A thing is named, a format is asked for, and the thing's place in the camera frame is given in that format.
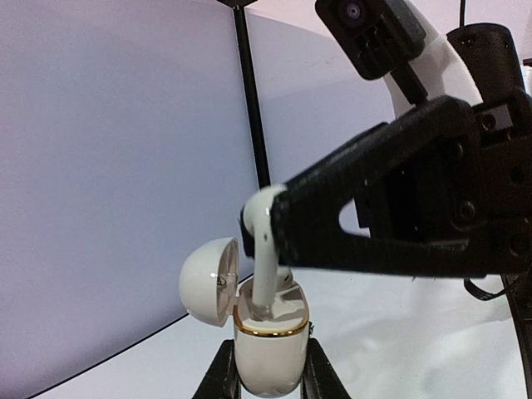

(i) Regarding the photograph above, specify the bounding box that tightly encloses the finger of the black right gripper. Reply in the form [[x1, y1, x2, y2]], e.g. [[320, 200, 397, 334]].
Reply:
[[239, 214, 254, 258]]

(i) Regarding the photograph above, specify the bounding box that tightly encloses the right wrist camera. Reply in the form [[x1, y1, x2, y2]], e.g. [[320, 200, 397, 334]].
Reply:
[[314, 0, 485, 111]]

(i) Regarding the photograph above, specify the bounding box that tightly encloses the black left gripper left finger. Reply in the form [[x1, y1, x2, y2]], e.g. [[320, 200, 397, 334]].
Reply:
[[193, 339, 241, 399]]

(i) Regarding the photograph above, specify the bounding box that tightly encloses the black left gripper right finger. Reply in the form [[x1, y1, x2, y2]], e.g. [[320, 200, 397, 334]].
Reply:
[[301, 337, 349, 399]]

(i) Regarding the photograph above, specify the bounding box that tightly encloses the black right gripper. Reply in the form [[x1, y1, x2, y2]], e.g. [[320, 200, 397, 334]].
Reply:
[[270, 89, 531, 278]]

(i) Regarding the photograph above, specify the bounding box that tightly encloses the black right frame post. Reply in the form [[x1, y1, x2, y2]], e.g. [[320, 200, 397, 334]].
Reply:
[[219, 0, 271, 189]]

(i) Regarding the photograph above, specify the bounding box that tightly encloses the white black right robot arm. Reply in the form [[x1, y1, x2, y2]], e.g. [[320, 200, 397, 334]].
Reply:
[[266, 23, 531, 375]]

